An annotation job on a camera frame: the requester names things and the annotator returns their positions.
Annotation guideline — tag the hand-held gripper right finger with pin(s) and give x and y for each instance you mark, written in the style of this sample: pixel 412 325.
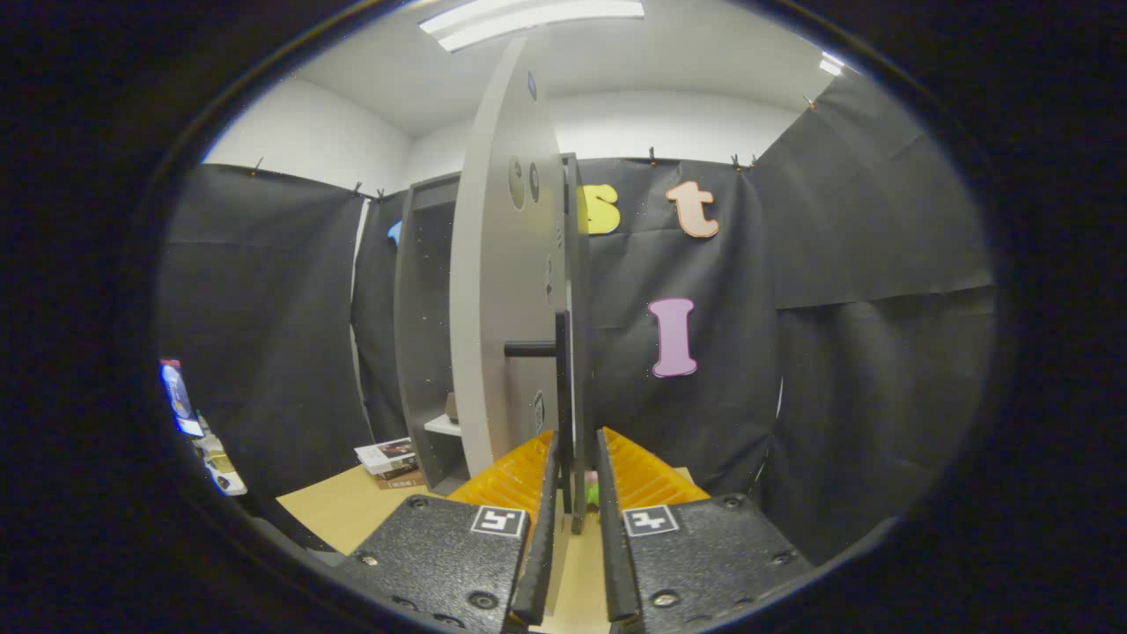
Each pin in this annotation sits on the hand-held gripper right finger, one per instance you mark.
pixel 704 563

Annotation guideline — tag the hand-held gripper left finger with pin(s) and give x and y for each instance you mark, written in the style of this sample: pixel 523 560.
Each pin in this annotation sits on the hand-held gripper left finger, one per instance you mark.
pixel 440 563

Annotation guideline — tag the grey shoe cabinet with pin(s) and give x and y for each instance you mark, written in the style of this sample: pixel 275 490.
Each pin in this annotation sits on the grey shoe cabinet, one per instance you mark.
pixel 414 352

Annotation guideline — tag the grey shoe cabinet door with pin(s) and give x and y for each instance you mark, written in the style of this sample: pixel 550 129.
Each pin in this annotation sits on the grey shoe cabinet door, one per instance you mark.
pixel 502 282

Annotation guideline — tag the stack of books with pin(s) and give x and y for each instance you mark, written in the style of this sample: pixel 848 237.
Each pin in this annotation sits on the stack of books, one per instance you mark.
pixel 387 458

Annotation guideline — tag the pink green plush toy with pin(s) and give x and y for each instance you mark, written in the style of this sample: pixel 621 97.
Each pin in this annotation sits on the pink green plush toy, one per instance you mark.
pixel 592 491

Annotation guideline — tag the black backdrop cloth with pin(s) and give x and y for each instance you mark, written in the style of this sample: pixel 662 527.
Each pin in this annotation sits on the black backdrop cloth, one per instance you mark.
pixel 836 396

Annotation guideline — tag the pile of small items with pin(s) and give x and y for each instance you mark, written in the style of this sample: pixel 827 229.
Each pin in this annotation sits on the pile of small items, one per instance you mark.
pixel 220 462

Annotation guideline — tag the blue printed packet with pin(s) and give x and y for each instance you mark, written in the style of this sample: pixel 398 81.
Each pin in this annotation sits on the blue printed packet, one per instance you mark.
pixel 179 396

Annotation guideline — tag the small ceiling light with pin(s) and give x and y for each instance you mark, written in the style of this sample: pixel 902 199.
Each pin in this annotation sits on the small ceiling light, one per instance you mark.
pixel 829 63

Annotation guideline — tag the long ceiling light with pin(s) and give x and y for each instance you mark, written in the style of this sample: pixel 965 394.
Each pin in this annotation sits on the long ceiling light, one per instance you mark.
pixel 528 16

